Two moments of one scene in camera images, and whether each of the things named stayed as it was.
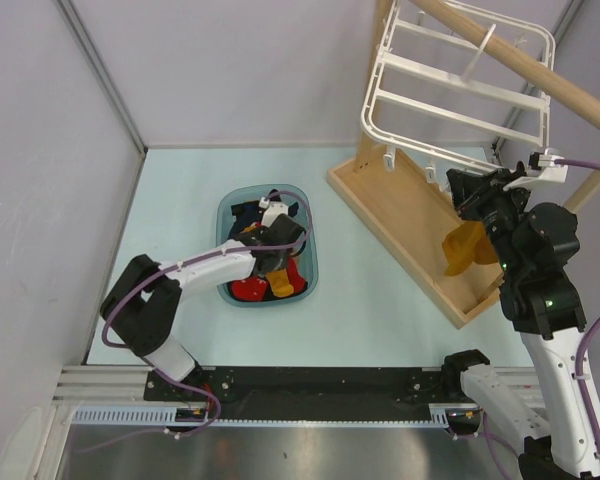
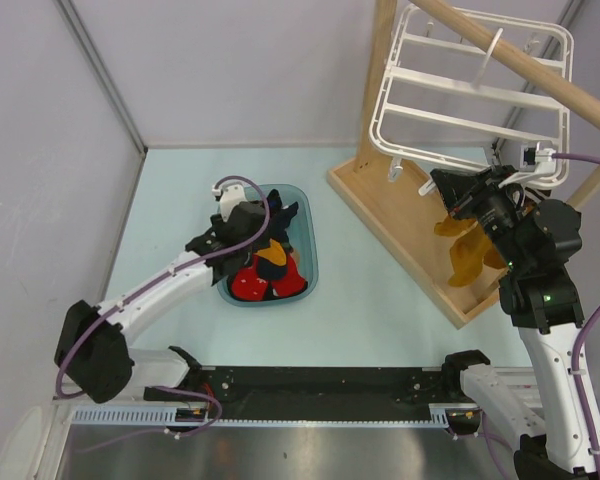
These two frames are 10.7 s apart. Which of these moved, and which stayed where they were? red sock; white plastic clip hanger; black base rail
Moved: white plastic clip hanger
Stayed: red sock; black base rail
